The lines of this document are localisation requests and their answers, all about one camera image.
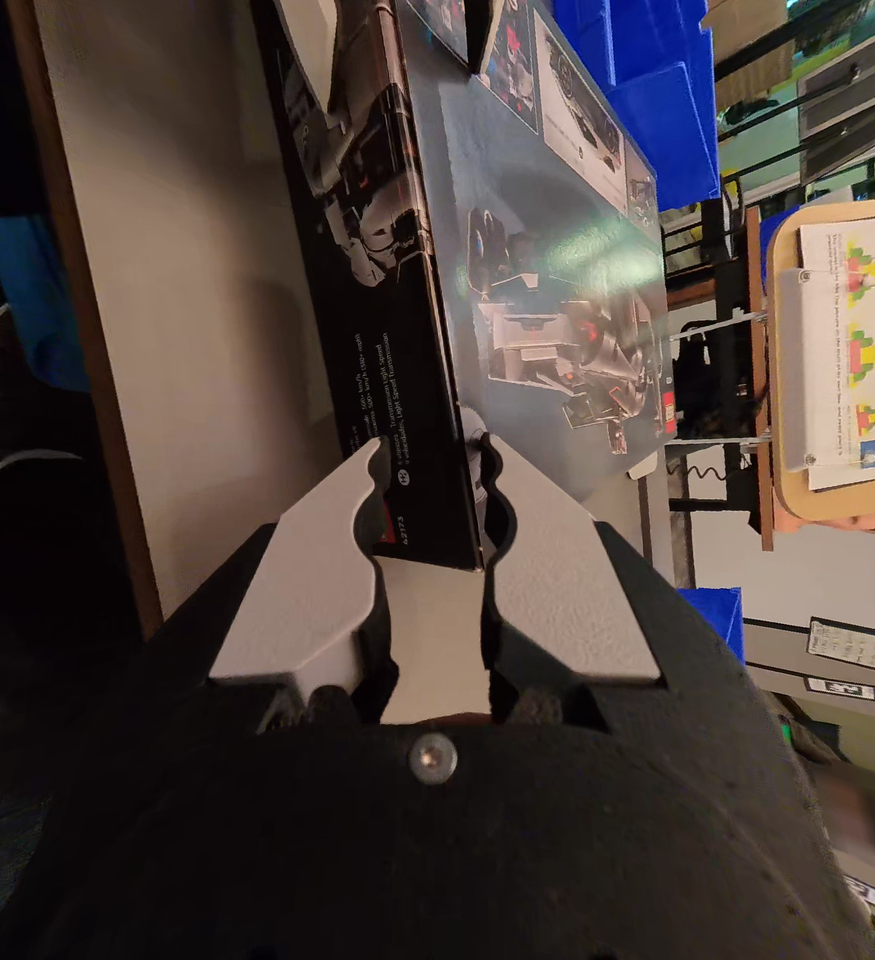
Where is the lego set box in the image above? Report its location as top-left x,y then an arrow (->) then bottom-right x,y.
253,0 -> 680,573

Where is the blue fabric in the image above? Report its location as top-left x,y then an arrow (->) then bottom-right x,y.
0,216 -> 90,393

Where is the large blue storage bin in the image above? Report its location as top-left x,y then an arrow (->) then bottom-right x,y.
606,63 -> 722,213

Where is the grey drawer unit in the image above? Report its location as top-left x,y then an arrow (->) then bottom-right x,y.
796,36 -> 875,185

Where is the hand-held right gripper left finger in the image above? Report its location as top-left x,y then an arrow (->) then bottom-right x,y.
208,438 -> 399,723

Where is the printed instruction sheet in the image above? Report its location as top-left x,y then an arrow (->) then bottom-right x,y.
797,213 -> 875,492

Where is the wooden clipboard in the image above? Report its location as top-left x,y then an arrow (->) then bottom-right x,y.
766,196 -> 875,520

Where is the black coiled cable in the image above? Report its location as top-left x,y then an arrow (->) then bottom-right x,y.
667,459 -> 731,487

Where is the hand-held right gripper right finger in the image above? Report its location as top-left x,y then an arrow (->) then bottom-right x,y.
478,432 -> 668,723

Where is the cardboard box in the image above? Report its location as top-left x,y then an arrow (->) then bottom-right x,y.
703,0 -> 797,95

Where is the white paper label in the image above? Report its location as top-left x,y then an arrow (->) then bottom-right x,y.
806,618 -> 875,667

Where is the small blue storage bin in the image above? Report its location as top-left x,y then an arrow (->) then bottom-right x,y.
677,588 -> 748,667

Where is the grey cabinet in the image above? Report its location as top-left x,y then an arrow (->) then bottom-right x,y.
743,618 -> 875,751

